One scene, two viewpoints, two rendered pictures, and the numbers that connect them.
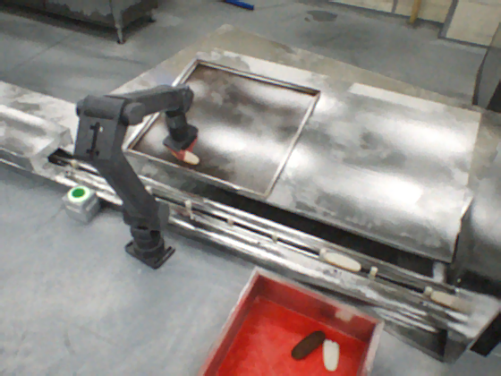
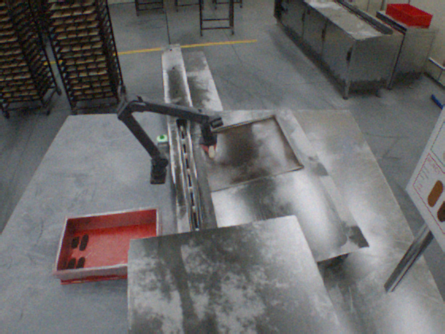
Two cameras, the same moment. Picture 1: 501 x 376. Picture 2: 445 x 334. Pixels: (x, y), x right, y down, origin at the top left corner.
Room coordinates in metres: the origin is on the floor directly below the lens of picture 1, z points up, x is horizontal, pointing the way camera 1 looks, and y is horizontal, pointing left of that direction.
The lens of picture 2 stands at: (0.35, -1.09, 2.12)
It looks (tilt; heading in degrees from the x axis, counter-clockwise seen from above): 42 degrees down; 58
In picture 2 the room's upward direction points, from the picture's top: 1 degrees counter-clockwise
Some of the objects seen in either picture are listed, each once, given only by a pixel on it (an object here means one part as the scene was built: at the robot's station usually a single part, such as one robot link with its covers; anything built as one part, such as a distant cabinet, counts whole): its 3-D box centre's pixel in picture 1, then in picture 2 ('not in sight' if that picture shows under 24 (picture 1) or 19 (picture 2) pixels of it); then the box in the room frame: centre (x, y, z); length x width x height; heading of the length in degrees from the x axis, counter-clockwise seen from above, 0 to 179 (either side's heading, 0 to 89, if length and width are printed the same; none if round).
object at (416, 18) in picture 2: not in sight; (408, 13); (4.61, 1.21, 0.94); 0.51 x 0.36 x 0.13; 72
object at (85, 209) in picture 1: (83, 206); (163, 145); (0.89, 0.49, 0.84); 0.08 x 0.08 x 0.11; 68
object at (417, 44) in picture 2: not in sight; (397, 50); (4.61, 1.21, 0.44); 0.70 x 0.55 x 0.87; 68
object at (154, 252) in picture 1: (148, 241); (157, 171); (0.75, 0.27, 0.86); 0.12 x 0.09 x 0.08; 58
